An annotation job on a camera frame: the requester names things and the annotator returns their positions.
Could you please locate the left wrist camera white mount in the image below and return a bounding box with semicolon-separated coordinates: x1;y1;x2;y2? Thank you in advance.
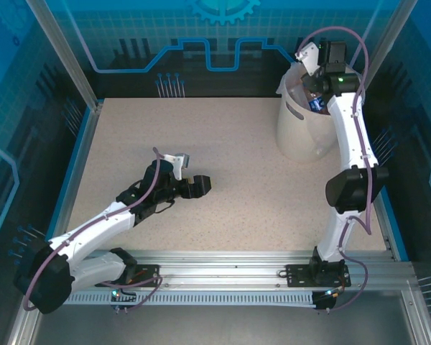
162;152;192;181

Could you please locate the purple cable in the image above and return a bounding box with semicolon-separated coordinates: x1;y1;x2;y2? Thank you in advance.
23;146;165;312
297;27;380;312

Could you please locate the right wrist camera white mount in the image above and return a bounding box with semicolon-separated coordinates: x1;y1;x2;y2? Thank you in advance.
294;42;321;77

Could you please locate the white slotted cable duct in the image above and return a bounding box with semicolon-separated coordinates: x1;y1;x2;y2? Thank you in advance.
62;291;318;306

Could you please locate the aluminium table side rail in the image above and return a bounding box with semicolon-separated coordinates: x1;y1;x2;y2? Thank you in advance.
351;116;402;262
45;102;105;249

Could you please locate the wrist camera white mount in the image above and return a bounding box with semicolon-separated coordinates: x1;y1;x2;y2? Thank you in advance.
294;42;321;77
162;152;192;181

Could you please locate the aluminium frame post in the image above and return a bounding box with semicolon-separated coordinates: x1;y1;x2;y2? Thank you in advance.
353;0;420;75
24;0;104;113

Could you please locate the aluminium extrusion rail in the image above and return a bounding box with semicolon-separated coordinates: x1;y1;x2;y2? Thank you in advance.
30;249;416;293

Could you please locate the white trash bin with liner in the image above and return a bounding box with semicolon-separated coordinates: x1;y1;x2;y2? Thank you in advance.
278;60;363;155

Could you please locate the cream plastic bin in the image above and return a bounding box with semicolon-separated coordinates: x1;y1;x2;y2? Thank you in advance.
275;63;367;163

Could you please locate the blue label cola bottle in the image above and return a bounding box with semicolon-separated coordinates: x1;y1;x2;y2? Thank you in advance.
307;93;328;115

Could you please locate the black connector box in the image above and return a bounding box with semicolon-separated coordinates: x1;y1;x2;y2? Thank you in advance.
109;285;138;314
312;287;340;314

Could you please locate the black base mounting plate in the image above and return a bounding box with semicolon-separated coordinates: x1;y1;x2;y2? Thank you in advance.
284;263;352;288
127;263;162;288

